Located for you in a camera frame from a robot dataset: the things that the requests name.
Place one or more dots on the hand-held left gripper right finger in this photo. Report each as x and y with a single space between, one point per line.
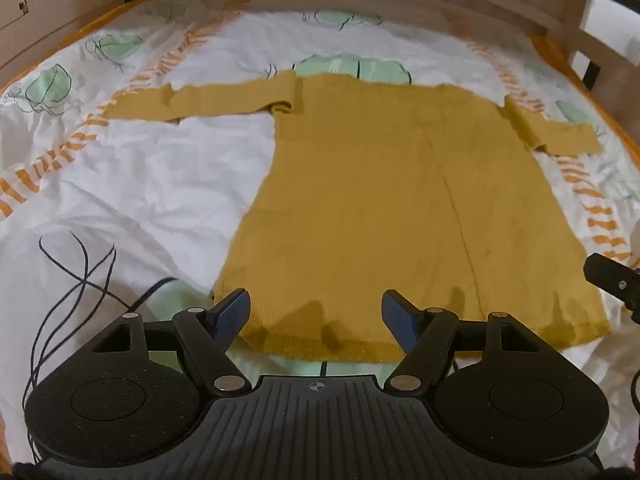
400 317

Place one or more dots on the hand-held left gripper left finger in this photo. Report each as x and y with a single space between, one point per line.
235 317

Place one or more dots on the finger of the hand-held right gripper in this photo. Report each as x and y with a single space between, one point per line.
607 272

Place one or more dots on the mustard yellow knit sweater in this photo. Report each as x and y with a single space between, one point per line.
360 185

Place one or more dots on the white leaf print blanket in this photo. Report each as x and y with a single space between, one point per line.
150 175

